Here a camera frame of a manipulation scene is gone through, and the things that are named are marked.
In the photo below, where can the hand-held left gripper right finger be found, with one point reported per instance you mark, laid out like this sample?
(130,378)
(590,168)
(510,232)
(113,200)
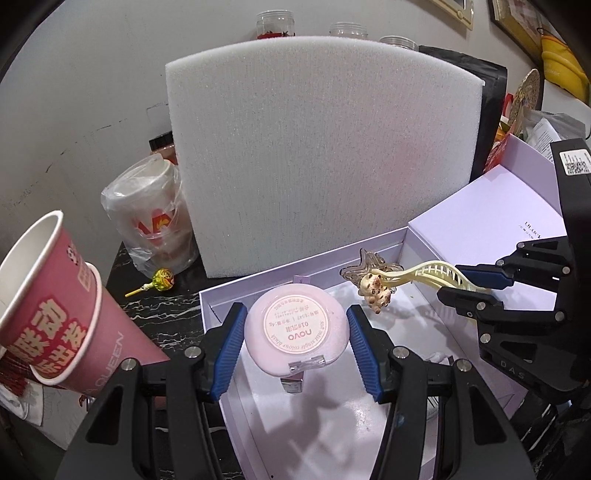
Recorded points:
(364,355)

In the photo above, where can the gold picture frame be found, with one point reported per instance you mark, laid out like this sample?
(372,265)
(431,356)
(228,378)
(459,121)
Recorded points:
(512,27)

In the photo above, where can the clear glass jar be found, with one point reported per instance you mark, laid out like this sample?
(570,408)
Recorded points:
(397,41)
(348,29)

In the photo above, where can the black foil bag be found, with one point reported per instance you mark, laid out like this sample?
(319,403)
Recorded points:
(494,92)

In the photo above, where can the pale yellow hair claw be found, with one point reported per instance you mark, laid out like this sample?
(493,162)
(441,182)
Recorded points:
(429,272)

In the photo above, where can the red plaid cloth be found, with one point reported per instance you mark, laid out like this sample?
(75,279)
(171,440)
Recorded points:
(14,374)

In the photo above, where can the pale pink compact with clasp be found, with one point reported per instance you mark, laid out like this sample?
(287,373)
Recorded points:
(295,323)

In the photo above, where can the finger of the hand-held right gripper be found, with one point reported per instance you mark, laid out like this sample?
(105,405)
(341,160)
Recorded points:
(485,276)
(466,301)

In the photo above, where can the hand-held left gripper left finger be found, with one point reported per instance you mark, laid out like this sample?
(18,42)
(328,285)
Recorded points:
(226,355)

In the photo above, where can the pink paper cup with panda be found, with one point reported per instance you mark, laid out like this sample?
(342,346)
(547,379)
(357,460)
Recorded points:
(120,350)

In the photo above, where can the plastic bag with drink cup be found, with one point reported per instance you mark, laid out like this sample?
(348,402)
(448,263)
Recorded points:
(147,207)

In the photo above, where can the white papers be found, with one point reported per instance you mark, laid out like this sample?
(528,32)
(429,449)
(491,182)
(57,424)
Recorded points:
(549,131)

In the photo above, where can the yellow wrapped lollipop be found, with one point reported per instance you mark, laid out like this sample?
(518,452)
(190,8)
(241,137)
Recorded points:
(164,279)

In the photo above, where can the lavender gift box with lid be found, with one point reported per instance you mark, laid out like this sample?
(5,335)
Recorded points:
(485,217)

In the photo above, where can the glass jar with red contents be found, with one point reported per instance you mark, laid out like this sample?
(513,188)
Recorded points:
(273,24)

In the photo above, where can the round woven mat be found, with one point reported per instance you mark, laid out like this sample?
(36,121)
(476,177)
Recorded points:
(528,92)

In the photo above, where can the red paper bag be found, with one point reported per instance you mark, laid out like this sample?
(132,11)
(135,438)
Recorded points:
(505,110)

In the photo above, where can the bear ornament hair clip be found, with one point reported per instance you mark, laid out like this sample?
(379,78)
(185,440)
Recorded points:
(376,290)

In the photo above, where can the cream picture frame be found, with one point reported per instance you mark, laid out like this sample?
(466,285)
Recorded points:
(457,11)

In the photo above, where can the white foam sheet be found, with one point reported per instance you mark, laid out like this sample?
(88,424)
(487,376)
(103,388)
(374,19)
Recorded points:
(323,161)

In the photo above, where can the jar with dark lid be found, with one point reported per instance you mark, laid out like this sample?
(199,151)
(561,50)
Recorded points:
(161,147)

